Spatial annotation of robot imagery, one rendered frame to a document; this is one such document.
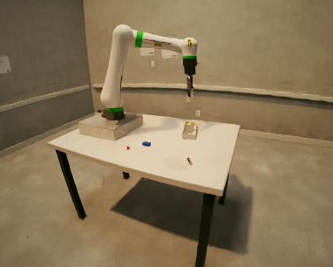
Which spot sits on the blue rectangular block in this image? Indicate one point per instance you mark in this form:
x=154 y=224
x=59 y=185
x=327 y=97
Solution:
x=146 y=143

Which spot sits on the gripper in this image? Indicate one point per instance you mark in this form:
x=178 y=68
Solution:
x=189 y=71

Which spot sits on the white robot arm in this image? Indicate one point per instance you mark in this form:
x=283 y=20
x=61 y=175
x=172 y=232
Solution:
x=124 y=37

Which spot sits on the beige rack of three bins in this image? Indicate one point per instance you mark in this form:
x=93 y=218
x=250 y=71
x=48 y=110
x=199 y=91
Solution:
x=189 y=131

